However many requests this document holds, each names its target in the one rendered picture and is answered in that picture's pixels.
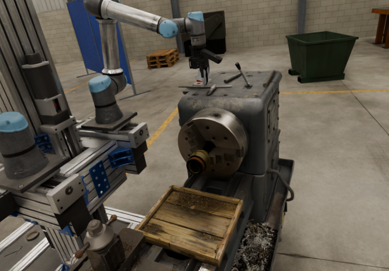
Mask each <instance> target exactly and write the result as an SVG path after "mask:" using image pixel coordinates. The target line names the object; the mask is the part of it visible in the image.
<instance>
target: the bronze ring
mask: <svg viewBox="0 0 389 271"><path fill-rule="evenodd" d="M210 164H211V160H210V157H209V156H208V153H207V152H206V151H204V150H195V151H193V152H192V153H191V155H190V157H189V159H188V161H187V163H186V167H187V169H188V171H189V172H190V173H192V174H194V175H200V174H201V173H202V172H203V171H205V170H206V168H208V167H209V166H210Z"/></svg>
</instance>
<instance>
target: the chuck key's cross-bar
mask: <svg viewBox="0 0 389 271"><path fill-rule="evenodd" d="M178 87H185V88H197V89H210V88H211V87H212V86H207V87H204V86H181V85H179V86H178ZM231 87H232V85H231V86H216V87H215V88H216V89H217V88H231Z"/></svg>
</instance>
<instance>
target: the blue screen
mask: <svg viewBox="0 0 389 271"><path fill-rule="evenodd" d="M66 5H67V8H68V12H69V16H70V18H71V22H72V25H73V28H74V31H75V35H76V39H77V41H78V45H79V48H80V52H81V55H82V59H83V62H84V65H85V68H86V72H87V74H86V75H91V74H96V73H101V74H102V70H103V69H104V59H103V54H102V44H101V35H100V26H99V22H98V21H97V20H96V18H95V16H93V15H91V14H90V13H88V12H87V10H86V9H85V7H84V5H83V0H75V1H73V2H71V3H67V2H66ZM116 31H117V38H118V49H119V62H120V68H121V69H122V70H123V73H124V75H125V76H126V78H127V83H128V84H130V85H132V88H133V93H134V94H133V95H130V96H127V97H123V98H120V99H119V100H124V99H127V98H130V97H134V96H137V95H140V94H143V93H147V92H149V91H151V90H147V91H143V92H140V93H136V90H135V86H134V81H133V76H132V73H131V68H130V63H129V58H128V55H127V50H126V45H125V42H124V37H123V32H122V27H121V24H120V21H117V22H116ZM88 69H90V70H92V71H95V72H94V73H91V74H89V72H88ZM86 75H82V76H86ZM82 76H77V78H79V77H82Z"/></svg>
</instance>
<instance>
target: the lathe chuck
mask: <svg viewBox="0 0 389 271"><path fill-rule="evenodd" d="M213 114H218V115H220V117H219V118H216V117H214V116H213ZM191 120H192V122H193V123H194V124H195V126H196V127H197V129H198V130H199V132H200V133H201V135H202V136H203V137H204V139H205V140H206V141H210V142H212V143H213V144H214V145H215V146H216V147H220V148H229V149H239V150H241V149H242V156H241V157H237V158H236V160H235V162H229V161H224V162H223V163H217V162H216V163H215V164H214V165H213V164H211V165H210V166H209V167H208V168H206V170H205V171H203V172H202V173H201V175H204V176H206V177H210V178H225V177H228V176H230V175H232V174H233V173H235V172H236V171H237V169H238V168H239V167H240V164H241V162H242V161H243V159H244V156H245V154H246V152H247V138H246V136H245V133H244V131H243V129H242V128H241V126H240V125H239V124H238V123H237V122H236V121H235V120H234V119H233V118H232V117H230V116H229V115H227V114H225V113H223V112H219V111H214V110H206V111H201V112H199V113H197V114H195V115H194V116H193V117H191V118H190V119H189V120H188V121H187V122H186V123H185V124H184V125H183V126H182V127H181V129H180V131H179V134H178V148H179V151H180V153H181V155H182V157H183V159H184V161H185V162H186V163H187V161H188V159H189V157H190V155H191V153H192V152H191V151H190V148H191V146H190V144H189V143H188V140H189V137H188V136H187V135H186V133H185V132H184V130H185V129H186V128H188V126H187V123H188V122H190V121H191ZM212 148H213V147H211V146H209V144H208V143H206V145H205V146H204V147H203V149H202V150H206V151H207V152H209V153H210V151H211V150H212Z"/></svg>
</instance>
